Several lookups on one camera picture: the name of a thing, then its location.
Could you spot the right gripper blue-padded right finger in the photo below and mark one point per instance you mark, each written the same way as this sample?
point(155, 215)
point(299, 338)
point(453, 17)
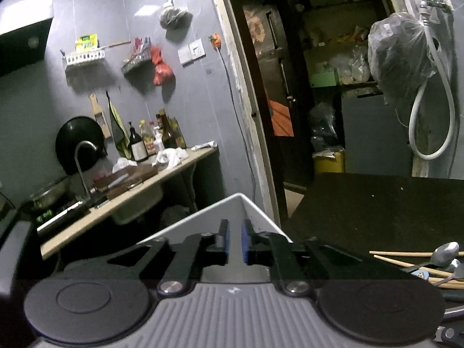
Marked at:
point(274, 252)

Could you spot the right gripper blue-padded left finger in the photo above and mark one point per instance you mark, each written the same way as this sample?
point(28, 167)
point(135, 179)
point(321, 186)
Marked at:
point(192, 256)

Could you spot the large steel spoon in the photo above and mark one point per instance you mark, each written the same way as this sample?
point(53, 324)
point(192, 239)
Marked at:
point(441, 257)

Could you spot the blue handled small spoon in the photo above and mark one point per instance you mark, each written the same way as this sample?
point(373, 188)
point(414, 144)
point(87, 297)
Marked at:
point(421, 273)

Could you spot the wooden kitchen counter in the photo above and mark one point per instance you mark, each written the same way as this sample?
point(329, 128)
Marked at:
point(96, 215)

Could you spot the white cloth on counter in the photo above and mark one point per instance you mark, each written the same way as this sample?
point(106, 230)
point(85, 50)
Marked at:
point(170, 158)

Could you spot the yellow bin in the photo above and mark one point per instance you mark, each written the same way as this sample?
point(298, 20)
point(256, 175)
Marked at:
point(329, 162)

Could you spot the wooden cutting board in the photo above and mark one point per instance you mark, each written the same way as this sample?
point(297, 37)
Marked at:
point(123, 180)

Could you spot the dark glass bottle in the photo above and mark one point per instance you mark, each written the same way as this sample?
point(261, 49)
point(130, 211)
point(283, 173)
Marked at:
point(137, 145)

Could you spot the plain wooden chopstick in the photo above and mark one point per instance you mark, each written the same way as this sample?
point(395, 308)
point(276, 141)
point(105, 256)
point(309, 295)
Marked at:
point(408, 254)
point(409, 266)

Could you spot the green hanging cloth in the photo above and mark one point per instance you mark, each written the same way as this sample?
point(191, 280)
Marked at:
point(120, 137)

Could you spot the steel sink faucet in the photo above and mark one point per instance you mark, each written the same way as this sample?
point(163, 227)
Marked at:
point(87, 161)

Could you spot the black wok pan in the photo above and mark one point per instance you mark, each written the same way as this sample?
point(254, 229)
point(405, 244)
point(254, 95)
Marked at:
point(80, 136)

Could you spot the green box on shelf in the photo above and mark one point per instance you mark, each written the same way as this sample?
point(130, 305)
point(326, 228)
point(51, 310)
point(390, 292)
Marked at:
point(324, 79)

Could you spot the steel fork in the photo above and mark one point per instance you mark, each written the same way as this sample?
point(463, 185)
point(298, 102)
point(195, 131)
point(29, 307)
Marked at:
point(446, 277)

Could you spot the bagged item hung high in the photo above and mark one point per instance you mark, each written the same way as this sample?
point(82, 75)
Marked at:
point(173, 16)

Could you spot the grey plastic bag on tap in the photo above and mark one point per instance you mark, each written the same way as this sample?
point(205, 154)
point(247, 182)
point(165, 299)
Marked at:
point(399, 58)

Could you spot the black range hood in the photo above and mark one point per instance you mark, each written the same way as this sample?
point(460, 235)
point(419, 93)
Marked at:
point(25, 28)

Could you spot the wooden wall grater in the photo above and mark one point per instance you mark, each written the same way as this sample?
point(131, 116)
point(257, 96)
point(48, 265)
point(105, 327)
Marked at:
point(99, 115)

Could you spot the red plastic bag on wall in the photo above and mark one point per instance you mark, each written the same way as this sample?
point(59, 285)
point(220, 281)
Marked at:
point(162, 71)

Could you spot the white wall switch plate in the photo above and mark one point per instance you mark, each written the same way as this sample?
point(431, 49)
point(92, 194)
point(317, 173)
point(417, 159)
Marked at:
point(192, 52)

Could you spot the orange wall plug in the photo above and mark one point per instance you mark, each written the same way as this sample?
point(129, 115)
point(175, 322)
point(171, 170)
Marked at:
point(216, 41)

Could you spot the white wall rack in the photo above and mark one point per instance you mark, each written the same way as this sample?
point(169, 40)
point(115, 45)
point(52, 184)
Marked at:
point(79, 59)

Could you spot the metal wall tap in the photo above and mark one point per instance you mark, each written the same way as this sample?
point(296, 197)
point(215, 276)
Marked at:
point(444, 5)

